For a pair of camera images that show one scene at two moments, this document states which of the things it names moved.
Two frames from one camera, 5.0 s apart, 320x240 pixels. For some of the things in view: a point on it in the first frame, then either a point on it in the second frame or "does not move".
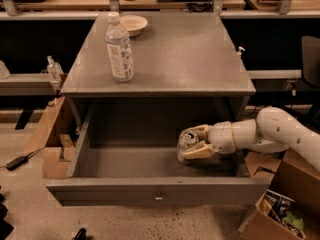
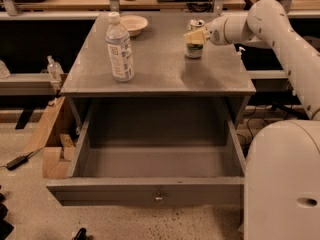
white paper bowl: (134, 24) does not move
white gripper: (221, 137) → (216, 31)
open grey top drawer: (127, 155) does not move
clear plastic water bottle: (119, 50) does not move
